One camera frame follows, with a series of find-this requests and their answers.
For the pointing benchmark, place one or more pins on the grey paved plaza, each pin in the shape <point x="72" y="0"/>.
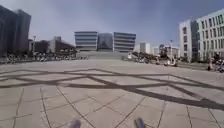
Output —
<point x="110" y="71"/>

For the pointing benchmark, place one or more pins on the wide stone steps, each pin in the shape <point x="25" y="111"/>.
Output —
<point x="100" y="55"/>

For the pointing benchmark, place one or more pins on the glass-fronted striped building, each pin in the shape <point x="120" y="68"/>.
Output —
<point x="86" y="40"/>

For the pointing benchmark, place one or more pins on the distant white buildings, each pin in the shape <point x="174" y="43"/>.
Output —
<point x="145" y="48"/>

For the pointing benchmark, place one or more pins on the low brown building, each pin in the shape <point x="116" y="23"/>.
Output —
<point x="60" y="46"/>

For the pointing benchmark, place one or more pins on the robot's own part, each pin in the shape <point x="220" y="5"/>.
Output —
<point x="75" y="124"/>
<point x="139" y="123"/>

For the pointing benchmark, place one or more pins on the white multi-storey building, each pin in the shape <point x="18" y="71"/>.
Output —
<point x="206" y="36"/>

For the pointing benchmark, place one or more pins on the group of people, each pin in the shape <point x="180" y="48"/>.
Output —
<point x="216" y="64"/>

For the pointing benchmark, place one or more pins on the large dark curved building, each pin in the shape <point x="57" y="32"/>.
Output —
<point x="13" y="30"/>

